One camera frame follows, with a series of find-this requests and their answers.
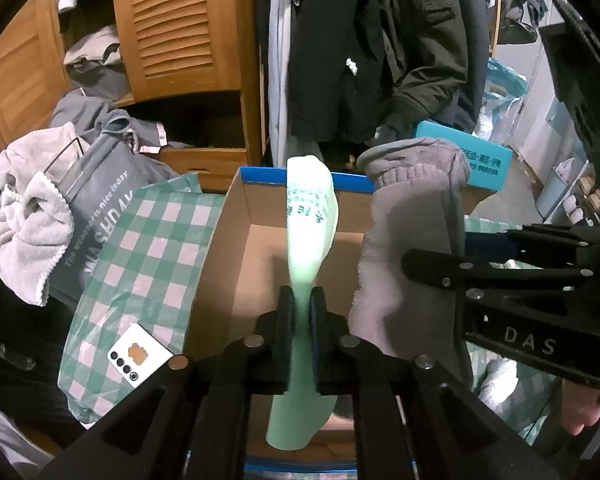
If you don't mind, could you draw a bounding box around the white smartphone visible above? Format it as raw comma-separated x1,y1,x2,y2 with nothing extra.
106,323,173,388

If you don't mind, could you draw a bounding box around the grey fuzzy sock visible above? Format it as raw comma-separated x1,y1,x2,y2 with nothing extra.
349,138,472,386

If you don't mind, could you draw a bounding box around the green checkered tablecloth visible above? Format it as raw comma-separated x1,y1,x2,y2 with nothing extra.
58,176,555,443

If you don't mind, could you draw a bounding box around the light green printed sock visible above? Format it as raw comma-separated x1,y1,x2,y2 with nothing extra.
266,155,339,451

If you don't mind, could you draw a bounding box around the grey towel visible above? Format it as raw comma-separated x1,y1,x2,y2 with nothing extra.
0,122,90,307

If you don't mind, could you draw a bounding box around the dark hanging jacket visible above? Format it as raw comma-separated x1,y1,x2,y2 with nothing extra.
288,0,388,143

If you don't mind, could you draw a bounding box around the person's right hand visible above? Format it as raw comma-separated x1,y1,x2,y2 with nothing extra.
562,380,600,436

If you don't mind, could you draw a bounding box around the blue cardboard box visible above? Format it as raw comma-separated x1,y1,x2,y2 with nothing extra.
180,166,487,476

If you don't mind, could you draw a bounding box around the grey tote bag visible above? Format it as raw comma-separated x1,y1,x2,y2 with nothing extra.
50,110,178,309

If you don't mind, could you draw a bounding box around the olive green jacket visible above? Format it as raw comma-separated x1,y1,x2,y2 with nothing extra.
379,0,489,139

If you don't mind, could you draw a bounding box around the teal printed box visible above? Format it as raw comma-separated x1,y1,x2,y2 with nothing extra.
415,122,513,192

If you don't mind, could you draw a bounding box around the wooden louvered cabinet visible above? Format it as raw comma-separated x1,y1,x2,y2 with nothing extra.
0,0,263,192

